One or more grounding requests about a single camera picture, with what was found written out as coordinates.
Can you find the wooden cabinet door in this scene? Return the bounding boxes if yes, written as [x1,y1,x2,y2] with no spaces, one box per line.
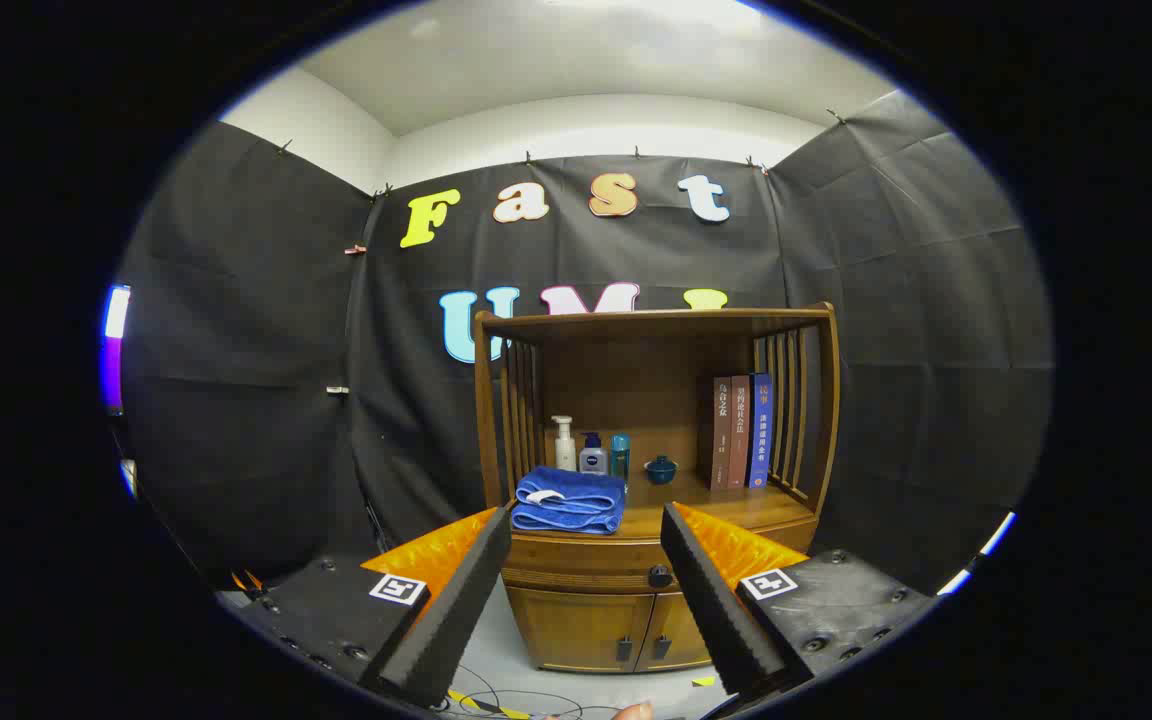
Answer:
[636,592,712,671]
[508,585,655,673]

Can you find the wooden drawer with black knob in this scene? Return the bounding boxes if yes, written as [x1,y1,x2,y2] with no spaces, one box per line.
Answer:
[501,520,819,593]

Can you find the blue book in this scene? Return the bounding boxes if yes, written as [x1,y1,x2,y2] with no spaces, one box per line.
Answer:
[748,373,772,489]

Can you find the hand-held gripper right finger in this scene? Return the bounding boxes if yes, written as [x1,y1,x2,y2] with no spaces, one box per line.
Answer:
[659,502,940,701]

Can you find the yellow black floor tape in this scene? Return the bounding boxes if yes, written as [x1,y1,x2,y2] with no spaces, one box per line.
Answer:
[448,688,532,720]

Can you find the folded blue towel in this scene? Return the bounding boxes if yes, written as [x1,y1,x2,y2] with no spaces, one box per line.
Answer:
[510,465,627,536]

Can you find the wooden cabinet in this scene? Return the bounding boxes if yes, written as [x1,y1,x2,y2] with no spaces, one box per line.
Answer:
[473,303,842,673]

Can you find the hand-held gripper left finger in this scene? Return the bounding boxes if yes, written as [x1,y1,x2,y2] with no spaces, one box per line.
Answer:
[221,505,515,709]

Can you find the brown book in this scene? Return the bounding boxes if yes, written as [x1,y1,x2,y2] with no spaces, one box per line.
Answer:
[711,377,734,491]
[729,375,752,490]

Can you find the wooden countertop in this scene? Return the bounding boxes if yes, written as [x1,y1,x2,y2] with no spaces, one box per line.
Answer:
[511,470,817,543]

